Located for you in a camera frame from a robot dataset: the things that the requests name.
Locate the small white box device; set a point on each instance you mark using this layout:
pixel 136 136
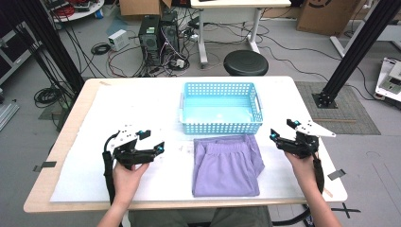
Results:
pixel 118 40

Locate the white desk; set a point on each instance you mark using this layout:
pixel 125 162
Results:
pixel 239 3

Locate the black tape cross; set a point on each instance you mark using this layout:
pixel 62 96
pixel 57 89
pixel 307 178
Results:
pixel 346 210

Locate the purple pants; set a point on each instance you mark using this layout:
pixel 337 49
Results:
pixel 225 170

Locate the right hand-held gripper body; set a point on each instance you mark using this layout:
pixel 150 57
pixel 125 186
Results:
pixel 304 143

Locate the round black stool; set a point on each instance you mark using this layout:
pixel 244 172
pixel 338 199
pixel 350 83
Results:
pixel 246 63

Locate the black metal post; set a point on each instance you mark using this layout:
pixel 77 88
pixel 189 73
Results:
pixel 362 38
pixel 47 41

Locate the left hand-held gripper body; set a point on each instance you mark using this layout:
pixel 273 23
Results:
pixel 130 154

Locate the light blue plastic basket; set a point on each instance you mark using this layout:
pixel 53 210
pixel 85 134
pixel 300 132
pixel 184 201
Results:
pixel 220 115

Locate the grey floor mat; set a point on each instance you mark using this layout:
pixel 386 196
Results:
pixel 353 107

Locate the person's legs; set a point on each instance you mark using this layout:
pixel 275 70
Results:
pixel 239 219

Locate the white table sheet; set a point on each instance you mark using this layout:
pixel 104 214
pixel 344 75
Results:
pixel 94 176

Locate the grey tape strip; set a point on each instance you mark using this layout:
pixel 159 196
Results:
pixel 47 165
pixel 336 174

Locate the round white table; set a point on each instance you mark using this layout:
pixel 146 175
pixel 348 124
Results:
pixel 82 14

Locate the white flat machine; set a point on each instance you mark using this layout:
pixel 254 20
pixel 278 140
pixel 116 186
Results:
pixel 390 82

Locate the person's left hand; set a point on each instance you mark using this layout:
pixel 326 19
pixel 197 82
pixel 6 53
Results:
pixel 127 186

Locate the person's right hand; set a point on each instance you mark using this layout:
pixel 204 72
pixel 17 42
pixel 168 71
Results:
pixel 301 168

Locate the black computer tower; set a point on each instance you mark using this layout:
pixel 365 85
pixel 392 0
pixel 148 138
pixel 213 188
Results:
pixel 149 41
pixel 170 34

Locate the large cardboard box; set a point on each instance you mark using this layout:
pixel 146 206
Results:
pixel 327 17

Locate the small cardboard box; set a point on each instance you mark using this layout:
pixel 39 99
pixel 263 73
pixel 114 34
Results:
pixel 142 7

